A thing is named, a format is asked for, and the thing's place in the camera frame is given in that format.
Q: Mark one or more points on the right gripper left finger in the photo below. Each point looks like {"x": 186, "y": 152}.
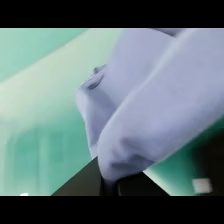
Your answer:
{"x": 85, "y": 181}

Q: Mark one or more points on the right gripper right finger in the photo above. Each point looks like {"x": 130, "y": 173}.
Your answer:
{"x": 141, "y": 185}

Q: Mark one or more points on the purple T-shirt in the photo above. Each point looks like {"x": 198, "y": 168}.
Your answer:
{"x": 160, "y": 106}

